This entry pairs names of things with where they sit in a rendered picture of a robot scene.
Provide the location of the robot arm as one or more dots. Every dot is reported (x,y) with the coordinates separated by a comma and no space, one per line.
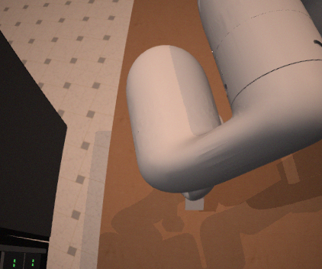
(269,56)

